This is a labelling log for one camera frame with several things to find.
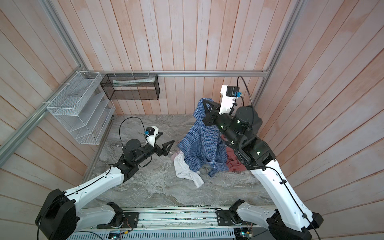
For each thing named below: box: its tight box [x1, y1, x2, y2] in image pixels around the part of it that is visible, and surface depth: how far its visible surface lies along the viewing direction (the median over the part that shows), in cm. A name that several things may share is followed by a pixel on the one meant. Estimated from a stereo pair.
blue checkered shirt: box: [178, 98, 229, 177], surface depth 70 cm
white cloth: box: [173, 150, 204, 188], surface depth 87 cm
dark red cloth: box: [221, 134, 247, 172], surface depth 90 cm
